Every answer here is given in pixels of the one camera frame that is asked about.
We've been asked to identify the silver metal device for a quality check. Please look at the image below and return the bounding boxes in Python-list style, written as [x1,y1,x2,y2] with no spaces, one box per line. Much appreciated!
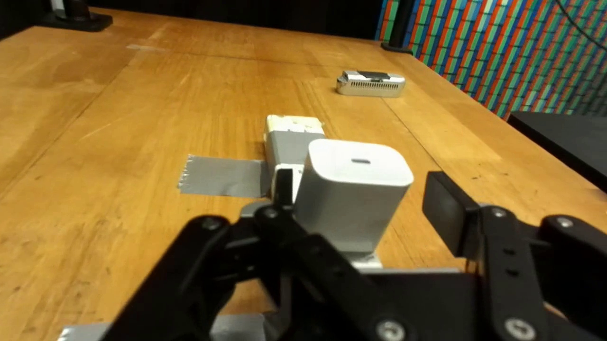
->
[334,68,408,99]

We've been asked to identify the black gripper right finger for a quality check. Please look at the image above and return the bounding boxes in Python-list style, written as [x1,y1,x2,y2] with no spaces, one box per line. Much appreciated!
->
[421,169,607,341]

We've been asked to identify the white charger head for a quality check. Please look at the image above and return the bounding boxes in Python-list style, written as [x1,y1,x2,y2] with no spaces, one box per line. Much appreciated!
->
[292,137,417,256]

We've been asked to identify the colourful patterned panel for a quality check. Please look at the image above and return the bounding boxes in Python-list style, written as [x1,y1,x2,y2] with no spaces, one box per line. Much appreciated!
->
[378,0,607,120]

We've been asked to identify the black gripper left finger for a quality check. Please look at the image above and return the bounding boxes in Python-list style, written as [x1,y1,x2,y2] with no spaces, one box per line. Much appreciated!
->
[101,167,406,341]

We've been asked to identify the black pole with base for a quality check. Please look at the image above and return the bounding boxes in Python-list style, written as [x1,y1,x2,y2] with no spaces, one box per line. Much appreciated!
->
[42,0,116,32]

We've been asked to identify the black stand with boom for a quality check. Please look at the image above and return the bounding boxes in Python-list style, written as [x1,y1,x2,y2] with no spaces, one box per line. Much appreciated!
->
[379,0,421,55]

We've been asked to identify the black curtain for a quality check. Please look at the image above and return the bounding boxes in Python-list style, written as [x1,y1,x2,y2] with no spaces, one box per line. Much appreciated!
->
[87,0,389,42]

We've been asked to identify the white power strip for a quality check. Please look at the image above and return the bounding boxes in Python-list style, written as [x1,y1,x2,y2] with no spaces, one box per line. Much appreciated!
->
[260,112,385,275]

